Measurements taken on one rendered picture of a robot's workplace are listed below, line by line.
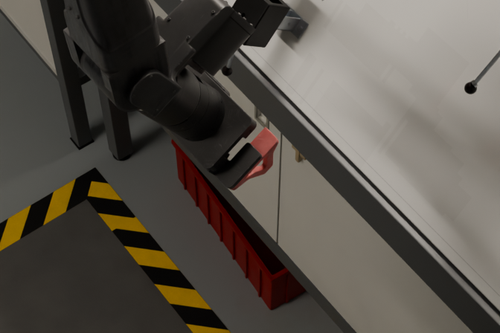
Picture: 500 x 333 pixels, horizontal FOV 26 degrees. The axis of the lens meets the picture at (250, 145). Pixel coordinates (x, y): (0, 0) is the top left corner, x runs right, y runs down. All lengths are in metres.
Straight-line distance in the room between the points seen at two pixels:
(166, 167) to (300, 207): 0.79
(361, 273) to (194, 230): 0.77
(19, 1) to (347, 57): 1.20
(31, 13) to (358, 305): 1.07
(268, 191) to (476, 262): 0.54
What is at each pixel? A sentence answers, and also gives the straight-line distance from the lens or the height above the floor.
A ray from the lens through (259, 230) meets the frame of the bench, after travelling 1.85.
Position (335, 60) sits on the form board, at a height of 0.93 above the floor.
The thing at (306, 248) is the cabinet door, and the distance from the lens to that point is 1.71.
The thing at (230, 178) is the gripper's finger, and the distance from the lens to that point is 1.05.
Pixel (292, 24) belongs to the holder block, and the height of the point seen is 0.94.
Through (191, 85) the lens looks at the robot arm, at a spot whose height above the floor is 1.20.
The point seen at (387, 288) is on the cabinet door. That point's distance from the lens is 1.54.
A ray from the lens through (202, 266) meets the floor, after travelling 2.25.
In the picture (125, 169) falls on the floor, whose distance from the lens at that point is 2.39.
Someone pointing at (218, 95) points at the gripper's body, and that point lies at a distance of 1.04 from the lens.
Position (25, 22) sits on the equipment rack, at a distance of 2.37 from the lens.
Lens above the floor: 1.97
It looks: 55 degrees down
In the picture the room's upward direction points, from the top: straight up
